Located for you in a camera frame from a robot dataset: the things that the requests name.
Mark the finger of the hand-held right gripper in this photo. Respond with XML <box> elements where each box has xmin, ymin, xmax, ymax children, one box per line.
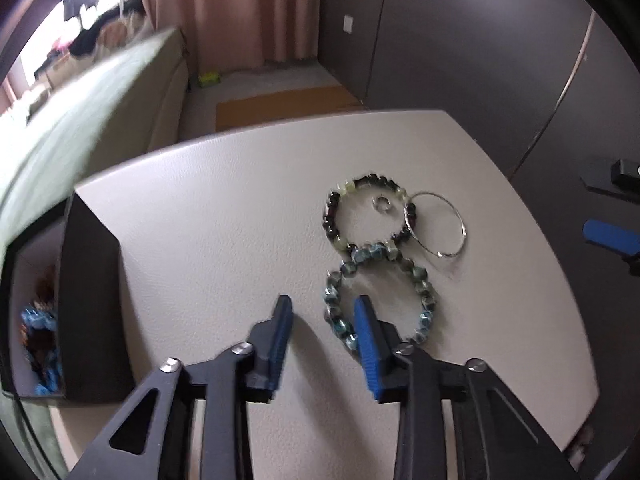
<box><xmin>579</xmin><ymin>157</ymin><xmax>640</xmax><ymax>206</ymax></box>
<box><xmin>582</xmin><ymin>218</ymin><xmax>640</xmax><ymax>277</ymax></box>

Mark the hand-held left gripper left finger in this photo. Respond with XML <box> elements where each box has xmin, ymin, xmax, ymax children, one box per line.
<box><xmin>70</xmin><ymin>295</ymin><xmax>294</xmax><ymax>480</ymax></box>

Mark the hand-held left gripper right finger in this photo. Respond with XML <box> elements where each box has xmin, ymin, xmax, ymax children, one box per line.
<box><xmin>353</xmin><ymin>295</ymin><xmax>581</xmax><ymax>480</ymax></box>

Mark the teal marbled bead bracelet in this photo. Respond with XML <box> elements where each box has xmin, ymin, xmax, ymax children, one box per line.
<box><xmin>325</xmin><ymin>242</ymin><xmax>441</xmax><ymax>354</ymax></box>

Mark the dark blue jewelry box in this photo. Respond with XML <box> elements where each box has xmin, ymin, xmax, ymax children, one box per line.
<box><xmin>0</xmin><ymin>192</ymin><xmax>136</xmax><ymax>403</ymax></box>

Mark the bright blue bead bracelet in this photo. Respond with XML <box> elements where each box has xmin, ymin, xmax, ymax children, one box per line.
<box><xmin>19</xmin><ymin>307</ymin><xmax>63</xmax><ymax>397</ymax></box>

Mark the thin silver bangle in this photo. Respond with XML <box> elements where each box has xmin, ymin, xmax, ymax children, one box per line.
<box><xmin>402</xmin><ymin>191</ymin><xmax>469</xmax><ymax>260</ymax></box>

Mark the dark grey wardrobe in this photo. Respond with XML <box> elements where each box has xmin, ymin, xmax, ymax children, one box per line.
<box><xmin>317</xmin><ymin>0</ymin><xmax>640</xmax><ymax>241</ymax></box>

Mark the brown cardboard sheet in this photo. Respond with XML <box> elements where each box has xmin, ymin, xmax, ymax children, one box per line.
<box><xmin>215</xmin><ymin>86</ymin><xmax>369</xmax><ymax>131</ymax></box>

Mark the bed with green blanket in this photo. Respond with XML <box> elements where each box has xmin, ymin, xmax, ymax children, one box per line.
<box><xmin>0</xmin><ymin>25</ymin><xmax>192</xmax><ymax>241</ymax></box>

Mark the wide pink curtain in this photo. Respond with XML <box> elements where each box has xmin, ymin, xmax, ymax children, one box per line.
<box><xmin>137</xmin><ymin>0</ymin><xmax>326</xmax><ymax>68</ymax></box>

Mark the pile of clothes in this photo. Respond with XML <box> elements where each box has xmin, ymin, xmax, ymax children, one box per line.
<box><xmin>67</xmin><ymin>7</ymin><xmax>151</xmax><ymax>58</ymax></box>

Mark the black and green bead bracelet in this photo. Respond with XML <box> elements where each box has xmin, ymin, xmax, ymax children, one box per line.
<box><xmin>322</xmin><ymin>174</ymin><xmax>419</xmax><ymax>257</ymax></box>

